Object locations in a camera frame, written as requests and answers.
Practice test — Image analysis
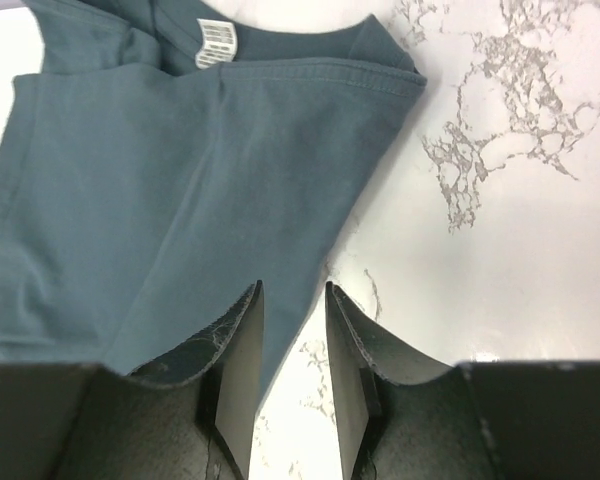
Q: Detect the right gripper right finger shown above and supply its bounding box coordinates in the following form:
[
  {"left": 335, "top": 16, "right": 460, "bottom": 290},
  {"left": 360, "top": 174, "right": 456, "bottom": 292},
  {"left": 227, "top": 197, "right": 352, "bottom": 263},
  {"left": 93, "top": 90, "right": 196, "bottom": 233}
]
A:
[{"left": 325, "top": 283, "right": 600, "bottom": 479}]

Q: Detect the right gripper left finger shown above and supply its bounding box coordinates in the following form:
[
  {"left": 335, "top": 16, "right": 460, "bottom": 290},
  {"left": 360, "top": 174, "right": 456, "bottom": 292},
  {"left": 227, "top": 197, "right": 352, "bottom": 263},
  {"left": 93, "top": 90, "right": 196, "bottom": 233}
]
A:
[{"left": 0, "top": 283, "right": 264, "bottom": 479}]

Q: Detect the dark blue-grey t shirt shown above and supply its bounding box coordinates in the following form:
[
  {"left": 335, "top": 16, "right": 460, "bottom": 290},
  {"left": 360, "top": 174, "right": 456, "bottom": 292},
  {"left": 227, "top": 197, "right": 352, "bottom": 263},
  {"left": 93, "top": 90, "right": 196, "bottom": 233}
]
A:
[{"left": 0, "top": 1, "right": 427, "bottom": 389}]

